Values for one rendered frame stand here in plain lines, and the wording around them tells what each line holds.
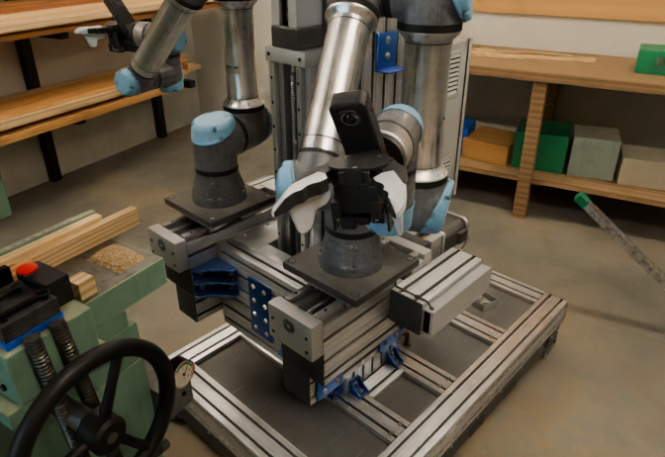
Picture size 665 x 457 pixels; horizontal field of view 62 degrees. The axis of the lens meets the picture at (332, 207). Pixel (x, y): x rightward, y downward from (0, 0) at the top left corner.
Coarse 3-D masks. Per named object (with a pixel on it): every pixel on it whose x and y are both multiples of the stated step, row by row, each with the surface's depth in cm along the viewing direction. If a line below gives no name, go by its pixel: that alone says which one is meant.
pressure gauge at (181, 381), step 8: (176, 360) 115; (184, 360) 115; (176, 368) 113; (184, 368) 115; (192, 368) 118; (176, 376) 114; (184, 376) 116; (192, 376) 118; (176, 384) 114; (184, 384) 117
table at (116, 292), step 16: (112, 240) 118; (80, 256) 112; (96, 272) 107; (112, 272) 107; (128, 272) 107; (144, 272) 108; (160, 272) 112; (112, 288) 102; (128, 288) 105; (144, 288) 109; (96, 304) 100; (112, 304) 103; (128, 304) 106; (96, 320) 100; (96, 368) 91; (0, 400) 81; (32, 400) 82; (0, 416) 80; (16, 416) 80
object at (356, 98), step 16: (336, 96) 63; (352, 96) 62; (368, 96) 63; (336, 112) 63; (352, 112) 62; (368, 112) 62; (336, 128) 65; (352, 128) 65; (368, 128) 64; (352, 144) 67; (368, 144) 66; (384, 144) 69
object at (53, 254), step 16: (128, 208) 123; (96, 224) 116; (112, 224) 118; (128, 224) 122; (64, 240) 110; (80, 240) 112; (96, 240) 115; (32, 256) 104; (48, 256) 107; (64, 256) 110
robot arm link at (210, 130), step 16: (224, 112) 150; (192, 128) 144; (208, 128) 142; (224, 128) 143; (240, 128) 150; (192, 144) 148; (208, 144) 143; (224, 144) 145; (240, 144) 150; (208, 160) 145; (224, 160) 146
